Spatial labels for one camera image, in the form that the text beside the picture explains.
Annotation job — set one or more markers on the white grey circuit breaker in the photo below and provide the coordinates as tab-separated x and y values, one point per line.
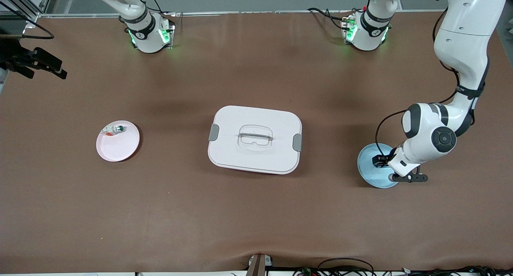
114	129

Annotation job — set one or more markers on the light blue round plate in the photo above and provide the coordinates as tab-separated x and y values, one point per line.
372	176

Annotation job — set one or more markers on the aluminium frame profile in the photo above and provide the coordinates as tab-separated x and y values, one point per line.
24	3

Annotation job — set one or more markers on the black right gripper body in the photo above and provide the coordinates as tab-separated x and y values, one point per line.
17	59

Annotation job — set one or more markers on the pink round plate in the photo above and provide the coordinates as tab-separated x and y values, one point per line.
118	148

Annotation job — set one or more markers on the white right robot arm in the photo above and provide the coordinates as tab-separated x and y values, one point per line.
146	31

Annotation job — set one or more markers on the metal table edge bracket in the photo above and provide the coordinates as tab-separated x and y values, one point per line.
258	264

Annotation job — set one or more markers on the white lidded storage box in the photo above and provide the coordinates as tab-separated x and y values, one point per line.
254	156

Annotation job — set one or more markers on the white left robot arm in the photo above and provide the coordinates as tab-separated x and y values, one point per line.
465	39

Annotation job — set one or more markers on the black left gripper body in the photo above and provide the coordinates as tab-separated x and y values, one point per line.
382	160

